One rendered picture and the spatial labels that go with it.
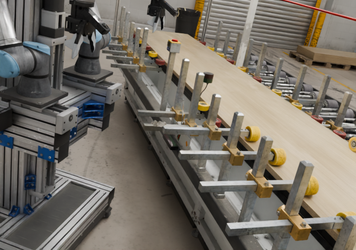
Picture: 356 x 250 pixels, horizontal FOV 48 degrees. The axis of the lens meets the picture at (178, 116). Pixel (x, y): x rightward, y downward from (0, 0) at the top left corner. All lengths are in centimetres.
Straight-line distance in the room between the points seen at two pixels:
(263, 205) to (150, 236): 100
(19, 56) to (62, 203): 115
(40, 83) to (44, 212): 93
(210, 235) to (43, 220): 101
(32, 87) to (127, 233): 129
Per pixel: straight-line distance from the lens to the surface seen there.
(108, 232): 276
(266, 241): 193
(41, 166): 234
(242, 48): 380
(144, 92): 319
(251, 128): 212
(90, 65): 230
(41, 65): 186
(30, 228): 244
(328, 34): 1187
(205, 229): 266
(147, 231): 281
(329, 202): 182
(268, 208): 198
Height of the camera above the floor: 172
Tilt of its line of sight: 21 degrees down
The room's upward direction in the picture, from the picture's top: 11 degrees clockwise
